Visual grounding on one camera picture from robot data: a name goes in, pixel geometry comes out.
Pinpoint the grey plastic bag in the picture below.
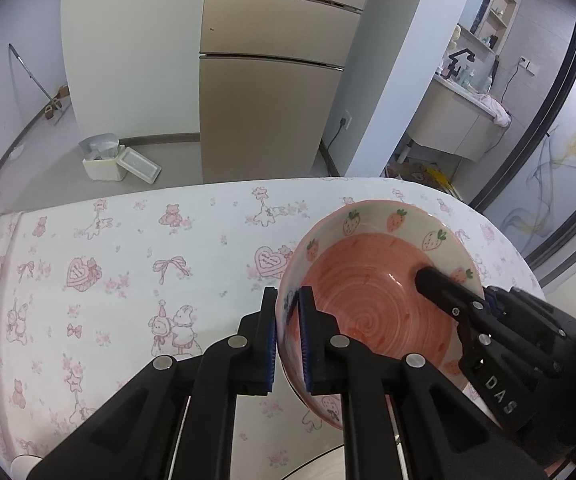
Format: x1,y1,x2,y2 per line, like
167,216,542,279
79,132,121,161

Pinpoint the pink strawberry print bowl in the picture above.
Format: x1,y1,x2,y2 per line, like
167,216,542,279
275,200,484,433

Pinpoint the black faucet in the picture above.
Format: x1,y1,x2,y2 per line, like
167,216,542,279
442,49,476,80

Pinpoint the black power cable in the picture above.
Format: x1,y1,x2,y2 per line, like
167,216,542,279
318,125,346,177

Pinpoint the yellow bag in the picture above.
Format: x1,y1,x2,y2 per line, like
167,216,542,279
425,166,456,193

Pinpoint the beige vanity cabinet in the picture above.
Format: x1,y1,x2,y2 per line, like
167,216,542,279
408,72,506,162

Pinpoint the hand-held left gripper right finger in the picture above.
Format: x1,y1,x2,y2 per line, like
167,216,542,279
298,285,553,480

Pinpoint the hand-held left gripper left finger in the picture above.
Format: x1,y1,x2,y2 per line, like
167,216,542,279
27,286,279,480

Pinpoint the gold three-door fridge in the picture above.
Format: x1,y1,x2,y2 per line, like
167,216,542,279
199,0,379,185

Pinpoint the pink printed white tablecloth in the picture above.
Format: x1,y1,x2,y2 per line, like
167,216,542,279
0,176,543,480

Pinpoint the black framed glass door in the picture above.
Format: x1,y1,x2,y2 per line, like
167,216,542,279
468,15,576,291

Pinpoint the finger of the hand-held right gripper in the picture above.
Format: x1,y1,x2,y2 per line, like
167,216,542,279
486,286,567,379
414,266,493,332

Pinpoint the bathroom mirror cabinet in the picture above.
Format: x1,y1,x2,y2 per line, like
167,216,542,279
465,0,518,53

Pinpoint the white foam box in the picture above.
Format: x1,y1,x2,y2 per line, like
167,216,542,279
82,152,129,182

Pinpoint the large white plate black lettering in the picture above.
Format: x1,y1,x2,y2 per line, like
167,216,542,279
288,441,349,480

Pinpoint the pink cloth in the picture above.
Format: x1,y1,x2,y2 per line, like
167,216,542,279
472,92,512,128

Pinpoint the metal mop pole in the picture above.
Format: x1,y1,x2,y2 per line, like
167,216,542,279
9,44,65,111

